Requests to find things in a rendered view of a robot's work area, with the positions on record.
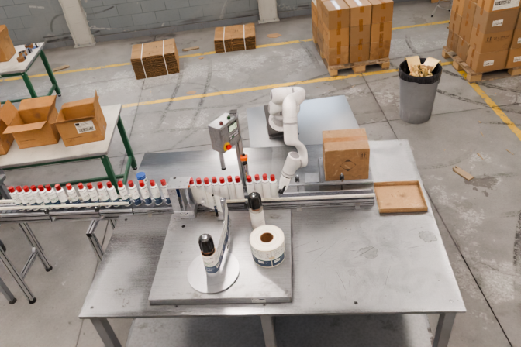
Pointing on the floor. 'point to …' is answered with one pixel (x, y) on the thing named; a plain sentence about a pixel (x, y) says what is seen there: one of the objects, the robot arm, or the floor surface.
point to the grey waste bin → (416, 101)
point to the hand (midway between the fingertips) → (281, 190)
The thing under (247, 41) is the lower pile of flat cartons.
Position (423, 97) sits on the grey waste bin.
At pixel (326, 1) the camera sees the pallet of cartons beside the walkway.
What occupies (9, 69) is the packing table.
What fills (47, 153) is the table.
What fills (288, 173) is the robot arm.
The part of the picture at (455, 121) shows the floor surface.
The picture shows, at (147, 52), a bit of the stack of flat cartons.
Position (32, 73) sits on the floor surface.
